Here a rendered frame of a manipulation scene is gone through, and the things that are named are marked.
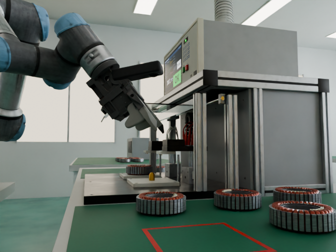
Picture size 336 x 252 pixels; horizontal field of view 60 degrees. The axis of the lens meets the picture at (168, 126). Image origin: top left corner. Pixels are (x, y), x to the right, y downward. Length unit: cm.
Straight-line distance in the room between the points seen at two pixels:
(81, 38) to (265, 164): 62
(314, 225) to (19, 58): 67
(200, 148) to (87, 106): 499
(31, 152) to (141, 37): 305
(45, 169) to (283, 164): 510
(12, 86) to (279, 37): 97
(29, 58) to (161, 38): 562
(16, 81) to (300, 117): 98
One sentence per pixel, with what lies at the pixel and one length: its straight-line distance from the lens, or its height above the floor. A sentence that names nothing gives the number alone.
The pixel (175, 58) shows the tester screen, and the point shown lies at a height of 126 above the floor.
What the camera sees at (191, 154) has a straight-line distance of 104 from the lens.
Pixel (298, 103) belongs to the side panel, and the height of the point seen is 103.
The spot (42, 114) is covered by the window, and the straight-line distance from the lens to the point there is 578.
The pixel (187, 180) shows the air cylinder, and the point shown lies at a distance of 101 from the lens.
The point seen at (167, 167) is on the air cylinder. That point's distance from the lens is 125.
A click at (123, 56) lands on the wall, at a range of 602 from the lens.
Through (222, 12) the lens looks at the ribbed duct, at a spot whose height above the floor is 204.
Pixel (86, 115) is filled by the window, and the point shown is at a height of 150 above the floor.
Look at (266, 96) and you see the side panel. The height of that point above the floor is 105.
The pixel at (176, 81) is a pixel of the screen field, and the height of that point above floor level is 116.
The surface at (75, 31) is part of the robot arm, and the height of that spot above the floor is 115.
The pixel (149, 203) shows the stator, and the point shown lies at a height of 78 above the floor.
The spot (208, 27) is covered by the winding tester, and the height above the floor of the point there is 129.
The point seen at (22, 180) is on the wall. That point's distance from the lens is 583.
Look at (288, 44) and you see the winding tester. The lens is 117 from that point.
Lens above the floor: 89
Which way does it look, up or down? 4 degrees up
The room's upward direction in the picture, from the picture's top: straight up
